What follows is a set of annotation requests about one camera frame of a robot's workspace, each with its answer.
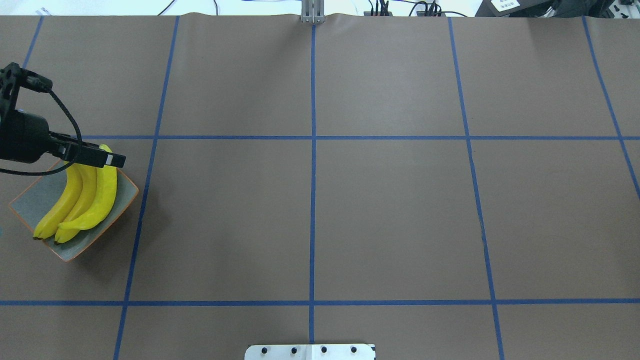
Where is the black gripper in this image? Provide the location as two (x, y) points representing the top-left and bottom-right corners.
(0, 111), (127, 168)

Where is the yellow banana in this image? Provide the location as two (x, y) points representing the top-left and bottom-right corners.
(54, 164), (98, 245)
(32, 164), (83, 240)
(58, 154), (118, 231)

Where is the yellow banana top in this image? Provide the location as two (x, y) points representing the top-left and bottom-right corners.
(32, 164), (83, 240)

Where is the grey square plate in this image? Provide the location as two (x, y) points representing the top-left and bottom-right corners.
(8, 170), (139, 263)

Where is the brown paper table cover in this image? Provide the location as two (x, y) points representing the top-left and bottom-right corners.
(1, 13), (639, 360)

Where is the black box with label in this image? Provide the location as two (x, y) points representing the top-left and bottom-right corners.
(474, 0), (554, 18)

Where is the camera black cable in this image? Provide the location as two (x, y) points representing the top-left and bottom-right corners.
(0, 85), (84, 177)

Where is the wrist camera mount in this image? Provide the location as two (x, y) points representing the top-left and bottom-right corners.
(0, 63), (53, 120)

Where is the aluminium frame post right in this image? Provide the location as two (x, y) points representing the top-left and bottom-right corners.
(300, 0), (326, 25)

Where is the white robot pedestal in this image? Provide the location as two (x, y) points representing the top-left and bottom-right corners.
(244, 343), (377, 360)

